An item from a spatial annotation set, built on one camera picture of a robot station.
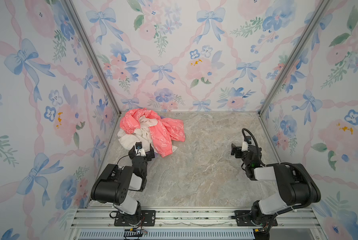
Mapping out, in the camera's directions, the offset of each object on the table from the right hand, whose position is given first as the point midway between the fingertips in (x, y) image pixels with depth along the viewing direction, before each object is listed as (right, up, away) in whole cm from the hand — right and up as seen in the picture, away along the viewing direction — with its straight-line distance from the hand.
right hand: (240, 143), depth 94 cm
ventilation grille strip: (-43, -41, -24) cm, 64 cm away
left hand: (-60, 0, -5) cm, 60 cm away
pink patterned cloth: (-50, +7, +6) cm, 50 cm away
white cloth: (-73, +1, +6) cm, 74 cm away
